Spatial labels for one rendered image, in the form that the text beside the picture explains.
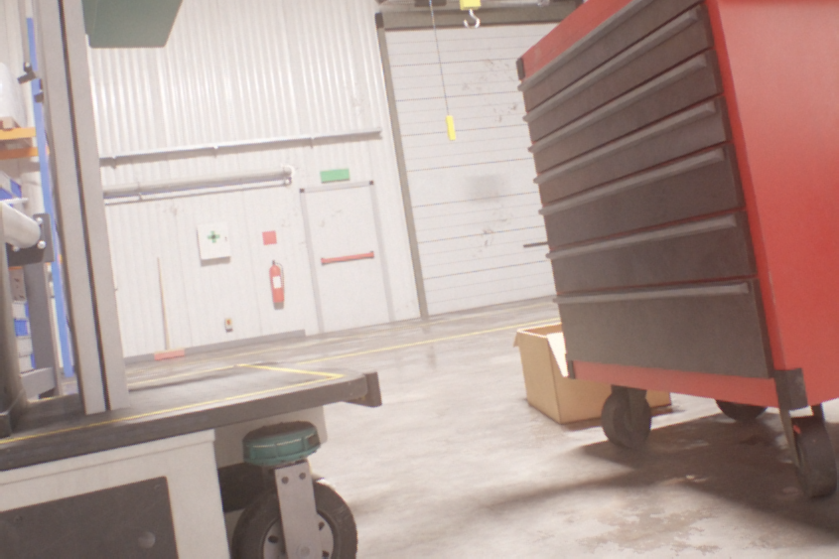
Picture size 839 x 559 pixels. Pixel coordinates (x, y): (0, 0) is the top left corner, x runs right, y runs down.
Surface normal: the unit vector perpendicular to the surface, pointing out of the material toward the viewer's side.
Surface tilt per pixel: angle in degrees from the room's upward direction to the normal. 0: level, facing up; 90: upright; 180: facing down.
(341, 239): 90
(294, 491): 90
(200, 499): 90
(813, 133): 90
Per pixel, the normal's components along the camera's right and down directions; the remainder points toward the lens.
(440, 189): 0.26, -0.11
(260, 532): 0.48, -0.09
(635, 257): -0.95, 0.13
